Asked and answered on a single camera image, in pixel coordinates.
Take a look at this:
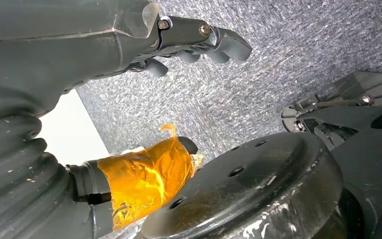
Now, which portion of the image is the orange tape wrap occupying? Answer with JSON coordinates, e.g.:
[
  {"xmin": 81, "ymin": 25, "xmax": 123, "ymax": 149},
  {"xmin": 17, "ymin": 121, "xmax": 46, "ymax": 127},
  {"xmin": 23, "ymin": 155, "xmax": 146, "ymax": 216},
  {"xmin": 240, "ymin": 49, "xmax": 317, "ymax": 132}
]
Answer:
[{"xmin": 97, "ymin": 123, "xmax": 204, "ymax": 231}]

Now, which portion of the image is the black round robot joint housing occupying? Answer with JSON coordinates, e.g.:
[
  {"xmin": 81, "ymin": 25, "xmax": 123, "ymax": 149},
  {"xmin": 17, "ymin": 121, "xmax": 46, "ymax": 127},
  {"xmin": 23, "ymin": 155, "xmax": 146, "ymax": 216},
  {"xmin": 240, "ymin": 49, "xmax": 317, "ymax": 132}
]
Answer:
[{"xmin": 138, "ymin": 131, "xmax": 343, "ymax": 239}]

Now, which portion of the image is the white panel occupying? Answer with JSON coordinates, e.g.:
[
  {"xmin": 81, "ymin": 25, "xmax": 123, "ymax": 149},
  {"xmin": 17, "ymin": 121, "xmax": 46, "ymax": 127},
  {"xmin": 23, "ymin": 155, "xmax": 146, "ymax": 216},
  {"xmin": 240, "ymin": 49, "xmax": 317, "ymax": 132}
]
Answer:
[{"xmin": 36, "ymin": 89, "xmax": 110, "ymax": 166}]

